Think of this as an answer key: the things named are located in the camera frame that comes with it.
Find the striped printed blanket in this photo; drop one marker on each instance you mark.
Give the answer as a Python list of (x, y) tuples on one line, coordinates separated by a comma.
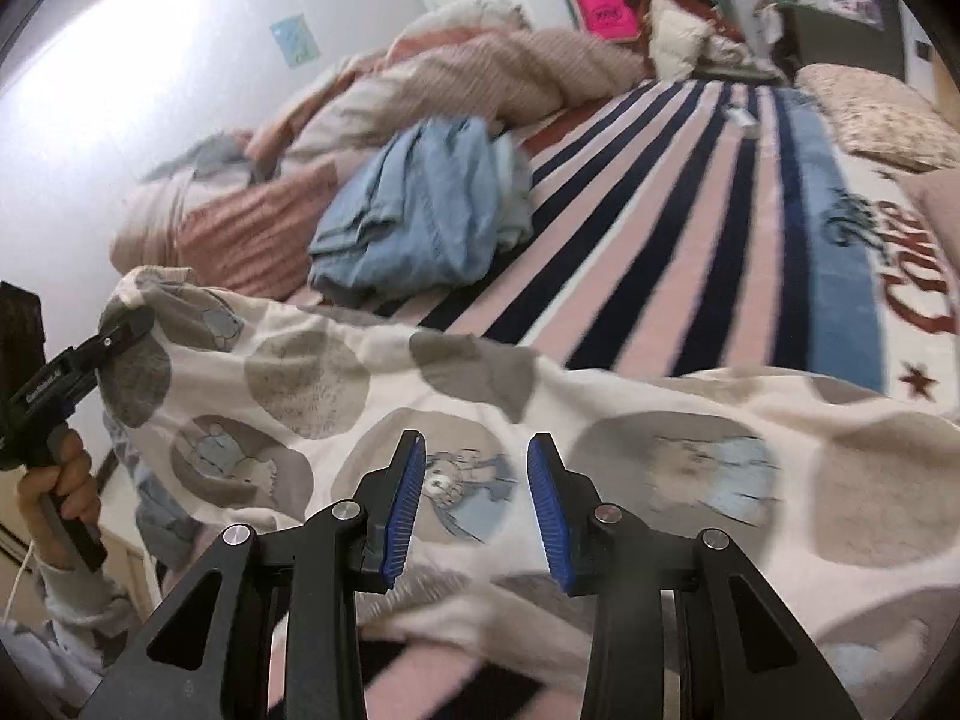
[(675, 225)]

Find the pink grey striped duvet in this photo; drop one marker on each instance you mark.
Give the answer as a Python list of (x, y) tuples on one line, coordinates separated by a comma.
[(375, 90)]

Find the light blue denim garment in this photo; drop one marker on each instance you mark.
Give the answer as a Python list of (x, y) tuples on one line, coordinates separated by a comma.
[(427, 210)]

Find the pink bag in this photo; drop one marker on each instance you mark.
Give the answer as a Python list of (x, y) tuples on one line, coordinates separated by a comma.
[(607, 9)]

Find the small white box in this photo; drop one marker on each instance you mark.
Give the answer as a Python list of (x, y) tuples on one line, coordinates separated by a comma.
[(741, 116)]

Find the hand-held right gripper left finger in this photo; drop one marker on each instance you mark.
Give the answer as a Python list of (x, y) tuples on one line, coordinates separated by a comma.
[(401, 510)]

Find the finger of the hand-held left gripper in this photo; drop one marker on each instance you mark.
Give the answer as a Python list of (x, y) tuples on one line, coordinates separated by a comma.
[(112, 345)]

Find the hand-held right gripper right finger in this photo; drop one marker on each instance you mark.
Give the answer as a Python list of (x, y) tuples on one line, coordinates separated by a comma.
[(551, 510)]

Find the beige bed sheet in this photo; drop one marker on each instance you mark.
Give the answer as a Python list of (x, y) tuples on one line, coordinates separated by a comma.
[(943, 210)]

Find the white grey dotted pants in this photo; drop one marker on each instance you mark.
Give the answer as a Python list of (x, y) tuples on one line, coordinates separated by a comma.
[(637, 480)]

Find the white padded jacket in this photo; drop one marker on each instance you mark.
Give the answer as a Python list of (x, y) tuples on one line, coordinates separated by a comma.
[(675, 37)]

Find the small blue wall poster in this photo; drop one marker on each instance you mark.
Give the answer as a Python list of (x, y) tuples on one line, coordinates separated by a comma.
[(295, 40)]

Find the floral pillow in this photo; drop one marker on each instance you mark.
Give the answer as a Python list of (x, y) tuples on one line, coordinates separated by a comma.
[(877, 116)]

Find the person's left hand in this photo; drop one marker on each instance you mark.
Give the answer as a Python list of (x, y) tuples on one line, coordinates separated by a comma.
[(75, 480)]

